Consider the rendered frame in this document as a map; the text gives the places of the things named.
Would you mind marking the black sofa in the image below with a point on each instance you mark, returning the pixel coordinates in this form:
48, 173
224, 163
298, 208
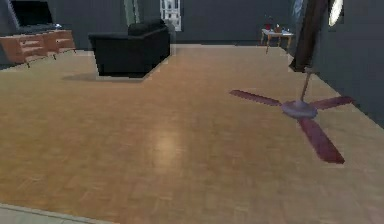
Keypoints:
133, 50

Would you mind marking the white framed window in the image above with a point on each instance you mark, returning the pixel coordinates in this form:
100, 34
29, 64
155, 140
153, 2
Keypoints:
171, 11

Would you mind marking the red bladed ceiling fan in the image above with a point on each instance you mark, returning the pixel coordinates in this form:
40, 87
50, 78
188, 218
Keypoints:
300, 110

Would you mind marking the small white side table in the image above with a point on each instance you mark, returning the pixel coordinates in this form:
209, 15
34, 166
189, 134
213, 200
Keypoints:
276, 35

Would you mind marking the red item on table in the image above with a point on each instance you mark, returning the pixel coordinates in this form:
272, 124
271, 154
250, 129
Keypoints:
267, 26

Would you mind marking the green curtain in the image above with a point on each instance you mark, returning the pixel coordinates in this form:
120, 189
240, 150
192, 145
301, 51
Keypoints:
131, 11

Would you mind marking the brown item on table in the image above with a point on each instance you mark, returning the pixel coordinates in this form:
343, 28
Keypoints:
277, 28

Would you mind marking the dark brown room door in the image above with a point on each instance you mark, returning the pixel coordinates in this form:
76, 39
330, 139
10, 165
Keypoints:
309, 33

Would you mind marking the brown wooden television cabinet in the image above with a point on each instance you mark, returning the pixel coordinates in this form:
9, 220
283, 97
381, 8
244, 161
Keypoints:
30, 46

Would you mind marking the black television set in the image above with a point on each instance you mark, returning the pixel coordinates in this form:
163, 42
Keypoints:
30, 12

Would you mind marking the white oval wall mirror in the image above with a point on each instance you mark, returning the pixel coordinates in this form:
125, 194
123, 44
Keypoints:
335, 10

